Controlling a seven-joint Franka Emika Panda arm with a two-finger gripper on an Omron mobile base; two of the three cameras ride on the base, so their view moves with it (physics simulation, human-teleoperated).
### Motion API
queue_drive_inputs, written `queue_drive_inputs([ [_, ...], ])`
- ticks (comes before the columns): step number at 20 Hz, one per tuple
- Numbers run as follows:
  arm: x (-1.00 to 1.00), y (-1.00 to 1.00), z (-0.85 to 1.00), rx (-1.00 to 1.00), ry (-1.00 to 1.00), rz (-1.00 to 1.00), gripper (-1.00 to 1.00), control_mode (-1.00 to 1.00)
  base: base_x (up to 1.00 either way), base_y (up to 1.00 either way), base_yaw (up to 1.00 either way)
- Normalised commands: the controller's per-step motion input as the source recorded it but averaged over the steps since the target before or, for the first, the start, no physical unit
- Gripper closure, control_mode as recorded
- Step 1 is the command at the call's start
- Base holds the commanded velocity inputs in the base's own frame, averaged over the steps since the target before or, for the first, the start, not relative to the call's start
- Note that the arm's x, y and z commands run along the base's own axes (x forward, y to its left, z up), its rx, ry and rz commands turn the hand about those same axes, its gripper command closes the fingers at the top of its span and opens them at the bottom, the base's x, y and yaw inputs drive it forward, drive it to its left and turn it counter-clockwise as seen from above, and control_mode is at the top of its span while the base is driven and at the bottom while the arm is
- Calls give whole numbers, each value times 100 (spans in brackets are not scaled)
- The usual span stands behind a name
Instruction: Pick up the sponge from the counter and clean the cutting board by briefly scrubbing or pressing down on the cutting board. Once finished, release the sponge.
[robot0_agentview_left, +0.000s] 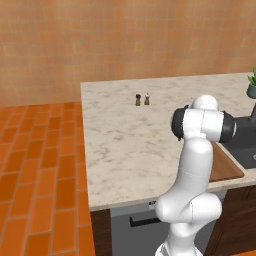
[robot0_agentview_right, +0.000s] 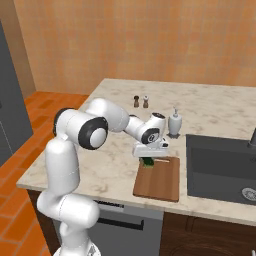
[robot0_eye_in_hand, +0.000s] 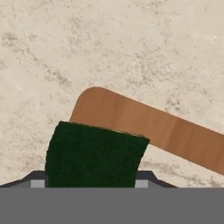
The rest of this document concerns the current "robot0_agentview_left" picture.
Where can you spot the white-topped salt shaker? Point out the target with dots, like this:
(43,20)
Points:
(147,99)

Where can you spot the dark grey sink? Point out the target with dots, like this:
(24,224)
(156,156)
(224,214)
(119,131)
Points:
(244,143)

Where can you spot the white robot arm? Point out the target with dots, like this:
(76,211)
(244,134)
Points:
(195,156)

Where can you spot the dark wooden cupboard door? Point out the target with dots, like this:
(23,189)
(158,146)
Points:
(234,222)

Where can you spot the green plant in pot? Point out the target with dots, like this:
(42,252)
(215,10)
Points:
(252,85)

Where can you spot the grey dishwasher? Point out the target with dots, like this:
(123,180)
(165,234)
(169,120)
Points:
(140,233)

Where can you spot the dark brown pepper shaker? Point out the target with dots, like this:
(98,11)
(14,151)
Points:
(138,100)

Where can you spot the dark wooden cabinet panel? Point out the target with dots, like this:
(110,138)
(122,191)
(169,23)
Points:
(101,233)

